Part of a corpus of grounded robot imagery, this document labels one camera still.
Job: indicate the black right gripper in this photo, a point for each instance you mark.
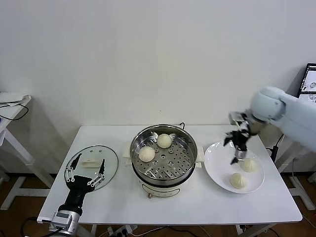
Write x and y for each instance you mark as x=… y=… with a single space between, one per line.
x=242 y=140

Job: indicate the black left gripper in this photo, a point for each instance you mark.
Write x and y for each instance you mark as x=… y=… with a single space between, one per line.
x=79 y=184

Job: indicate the white steamed baozi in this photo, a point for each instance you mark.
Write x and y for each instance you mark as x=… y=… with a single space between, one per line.
x=249 y=165
x=164 y=140
x=146 y=153
x=238 y=180

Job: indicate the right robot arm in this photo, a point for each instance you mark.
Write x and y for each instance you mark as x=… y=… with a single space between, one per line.
x=269 y=103

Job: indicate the perforated steel steamer basket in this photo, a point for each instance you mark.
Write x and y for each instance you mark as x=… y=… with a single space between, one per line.
x=172 y=160

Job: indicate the stainless steel steamer pot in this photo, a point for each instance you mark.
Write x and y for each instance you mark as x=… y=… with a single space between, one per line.
x=160 y=191

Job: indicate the round glass pot lid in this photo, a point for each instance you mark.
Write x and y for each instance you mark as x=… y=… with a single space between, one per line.
x=98 y=154

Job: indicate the round white plate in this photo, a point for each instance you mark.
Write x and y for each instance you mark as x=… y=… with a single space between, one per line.
x=217 y=168

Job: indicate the white work table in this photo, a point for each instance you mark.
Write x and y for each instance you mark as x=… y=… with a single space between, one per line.
x=197 y=209

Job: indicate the white power strip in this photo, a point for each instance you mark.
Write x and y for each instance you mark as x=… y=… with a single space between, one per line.
x=123 y=230

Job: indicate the white side table with laptop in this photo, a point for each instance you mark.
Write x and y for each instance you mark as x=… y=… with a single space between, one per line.
x=300 y=191

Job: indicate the white side table with cloth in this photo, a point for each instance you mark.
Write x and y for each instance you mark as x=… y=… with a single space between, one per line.
x=12 y=112

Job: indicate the dark grey open laptop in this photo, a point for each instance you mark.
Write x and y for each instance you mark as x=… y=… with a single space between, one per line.
x=309 y=84

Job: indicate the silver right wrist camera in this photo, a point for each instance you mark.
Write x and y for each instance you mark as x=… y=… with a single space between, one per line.
x=237 y=118

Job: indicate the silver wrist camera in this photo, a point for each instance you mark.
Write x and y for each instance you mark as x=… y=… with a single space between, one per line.
x=237 y=118
x=61 y=218

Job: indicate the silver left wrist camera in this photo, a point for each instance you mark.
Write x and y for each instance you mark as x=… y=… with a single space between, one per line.
x=61 y=218

